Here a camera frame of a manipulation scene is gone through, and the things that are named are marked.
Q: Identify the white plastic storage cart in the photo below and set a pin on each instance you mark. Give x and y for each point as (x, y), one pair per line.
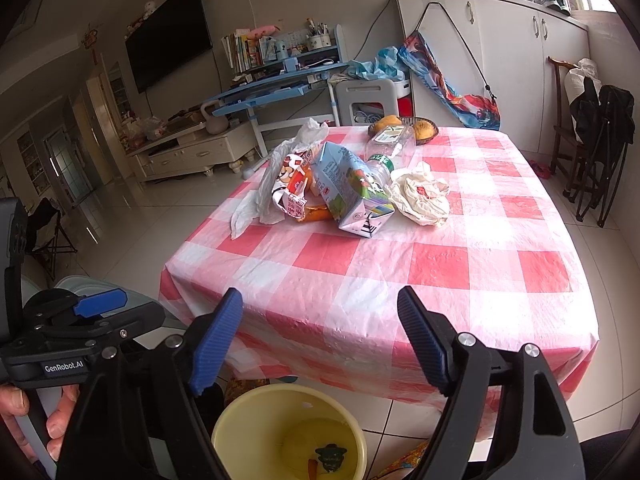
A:
(365, 95)

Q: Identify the clear plastic water bottle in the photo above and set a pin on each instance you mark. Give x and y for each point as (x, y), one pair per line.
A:
(392, 135)

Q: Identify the orange patterned cloth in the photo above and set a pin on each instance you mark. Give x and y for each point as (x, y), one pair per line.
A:
(250, 387)

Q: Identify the yellow plastic bin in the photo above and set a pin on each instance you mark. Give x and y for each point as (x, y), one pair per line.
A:
(240, 420)

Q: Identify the red white snack packet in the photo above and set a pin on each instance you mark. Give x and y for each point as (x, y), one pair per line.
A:
(292, 180)

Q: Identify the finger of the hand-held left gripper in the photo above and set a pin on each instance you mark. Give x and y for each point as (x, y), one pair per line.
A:
(100, 302)
(135, 322)

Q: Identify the yellow mango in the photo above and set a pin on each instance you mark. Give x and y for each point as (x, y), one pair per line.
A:
(424, 129)
(387, 121)

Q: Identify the black folding chair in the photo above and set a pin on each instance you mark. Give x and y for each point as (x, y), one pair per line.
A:
(605, 115)

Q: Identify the row of books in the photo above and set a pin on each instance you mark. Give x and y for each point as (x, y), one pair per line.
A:
(240, 52)

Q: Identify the blue crumpled plastic bag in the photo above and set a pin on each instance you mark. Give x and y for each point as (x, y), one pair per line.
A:
(375, 67)

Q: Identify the clear plastic bag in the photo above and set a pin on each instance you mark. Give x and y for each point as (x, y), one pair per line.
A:
(310, 135)

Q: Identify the colourful printed hanging bag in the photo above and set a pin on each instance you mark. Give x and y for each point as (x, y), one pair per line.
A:
(450, 90)

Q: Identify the light grey chair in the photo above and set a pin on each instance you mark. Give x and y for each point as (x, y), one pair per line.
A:
(140, 302)

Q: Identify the white stuffed bag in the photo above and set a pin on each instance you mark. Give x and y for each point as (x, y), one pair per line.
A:
(582, 72)

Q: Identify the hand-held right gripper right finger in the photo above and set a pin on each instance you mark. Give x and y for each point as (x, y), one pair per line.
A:
(425, 340)

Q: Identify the orange peel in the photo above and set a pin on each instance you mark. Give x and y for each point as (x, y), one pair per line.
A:
(315, 215)

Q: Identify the black flat television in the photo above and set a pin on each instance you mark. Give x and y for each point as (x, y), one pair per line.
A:
(167, 40)

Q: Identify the white pen holder cup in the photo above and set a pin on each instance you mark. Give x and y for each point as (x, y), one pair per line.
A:
(318, 40)

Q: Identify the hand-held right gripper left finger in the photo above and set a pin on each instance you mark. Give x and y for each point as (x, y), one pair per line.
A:
(215, 345)

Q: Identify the red slipper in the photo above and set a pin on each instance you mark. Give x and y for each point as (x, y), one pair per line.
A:
(540, 169)

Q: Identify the pink plush toy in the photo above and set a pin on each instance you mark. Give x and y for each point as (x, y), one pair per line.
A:
(262, 32)

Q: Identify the person's left hand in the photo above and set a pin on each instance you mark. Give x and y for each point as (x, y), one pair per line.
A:
(62, 415)

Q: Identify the dark wooden chair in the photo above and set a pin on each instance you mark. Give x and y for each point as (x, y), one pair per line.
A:
(557, 130)

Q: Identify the cream television cabinet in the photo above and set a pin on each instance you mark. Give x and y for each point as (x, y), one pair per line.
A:
(190, 152)

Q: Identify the beige kettlebell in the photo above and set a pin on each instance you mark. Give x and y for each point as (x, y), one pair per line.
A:
(215, 122)

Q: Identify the pink checked tablecloth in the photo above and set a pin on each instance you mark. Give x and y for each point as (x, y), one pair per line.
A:
(450, 270)

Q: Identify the white plush toy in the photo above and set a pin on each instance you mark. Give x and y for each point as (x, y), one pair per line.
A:
(149, 9)

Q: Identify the blue study desk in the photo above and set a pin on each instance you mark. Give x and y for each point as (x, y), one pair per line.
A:
(265, 92)

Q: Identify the pile of plastic bags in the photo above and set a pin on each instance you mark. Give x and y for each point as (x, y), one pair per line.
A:
(147, 129)

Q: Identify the grey sneakers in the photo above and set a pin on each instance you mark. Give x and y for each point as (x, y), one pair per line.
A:
(556, 4)

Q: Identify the red wall ornament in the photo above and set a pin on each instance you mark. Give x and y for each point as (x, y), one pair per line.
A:
(91, 36)

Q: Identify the white cabinet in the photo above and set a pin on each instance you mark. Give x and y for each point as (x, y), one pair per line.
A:
(510, 60)

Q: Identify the blue milk carton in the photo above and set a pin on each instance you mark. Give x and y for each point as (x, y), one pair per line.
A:
(345, 185)

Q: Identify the white plastic bag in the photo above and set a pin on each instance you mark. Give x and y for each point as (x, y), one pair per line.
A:
(420, 200)

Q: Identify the woven fruit basket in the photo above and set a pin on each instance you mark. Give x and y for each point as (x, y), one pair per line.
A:
(430, 141)

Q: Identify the dark folding camp chair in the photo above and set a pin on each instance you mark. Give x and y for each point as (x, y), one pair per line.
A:
(47, 225)

